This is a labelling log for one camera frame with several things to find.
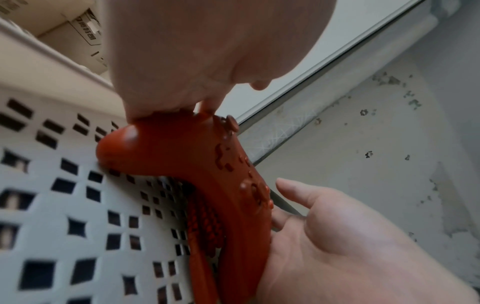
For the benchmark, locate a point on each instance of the person's left hand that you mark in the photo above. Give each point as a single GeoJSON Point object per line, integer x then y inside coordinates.
{"type": "Point", "coordinates": [356, 252]}

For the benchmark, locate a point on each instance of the person's right hand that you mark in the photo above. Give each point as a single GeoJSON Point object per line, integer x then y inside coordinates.
{"type": "Point", "coordinates": [210, 50]}

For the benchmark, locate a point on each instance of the red game controller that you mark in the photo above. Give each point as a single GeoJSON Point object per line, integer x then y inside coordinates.
{"type": "Point", "coordinates": [176, 148]}

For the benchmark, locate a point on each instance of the white perforated plastic tray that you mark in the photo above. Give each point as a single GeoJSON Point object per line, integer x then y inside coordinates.
{"type": "Point", "coordinates": [56, 166]}

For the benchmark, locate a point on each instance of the small cardboard box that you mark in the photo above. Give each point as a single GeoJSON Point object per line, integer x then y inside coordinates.
{"type": "Point", "coordinates": [71, 35]}

